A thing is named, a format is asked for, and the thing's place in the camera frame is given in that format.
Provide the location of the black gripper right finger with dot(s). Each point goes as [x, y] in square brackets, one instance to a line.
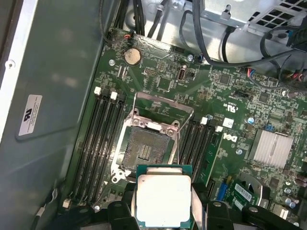
[216, 215]

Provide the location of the silver CPU chip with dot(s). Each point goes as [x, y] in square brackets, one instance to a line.
[163, 196]

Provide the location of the installed green RAM stick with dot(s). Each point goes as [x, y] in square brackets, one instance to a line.
[211, 155]

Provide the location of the blue expansion slot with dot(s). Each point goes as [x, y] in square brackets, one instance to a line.
[221, 191]

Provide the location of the black RAM slot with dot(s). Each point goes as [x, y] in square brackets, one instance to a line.
[88, 143]
[189, 143]
[103, 151]
[110, 153]
[96, 148]
[196, 149]

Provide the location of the silver internal port connector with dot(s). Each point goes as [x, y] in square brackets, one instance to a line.
[182, 75]

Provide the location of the silver drive cage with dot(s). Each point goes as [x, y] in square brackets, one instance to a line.
[263, 14]

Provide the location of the silver socket cover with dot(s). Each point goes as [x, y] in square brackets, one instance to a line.
[165, 101]

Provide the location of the open black PC case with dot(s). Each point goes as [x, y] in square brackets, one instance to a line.
[48, 60]

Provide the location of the silver finned heat sink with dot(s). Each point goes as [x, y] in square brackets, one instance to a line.
[271, 148]

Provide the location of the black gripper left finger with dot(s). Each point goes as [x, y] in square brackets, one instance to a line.
[120, 215]

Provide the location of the round coin battery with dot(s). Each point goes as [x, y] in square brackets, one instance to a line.
[131, 56]

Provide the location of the CPU socket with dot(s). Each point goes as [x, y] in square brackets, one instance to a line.
[146, 146]

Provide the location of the green motherboard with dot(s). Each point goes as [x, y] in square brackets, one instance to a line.
[216, 95]

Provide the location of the white case label sticker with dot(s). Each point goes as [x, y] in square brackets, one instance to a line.
[30, 115]

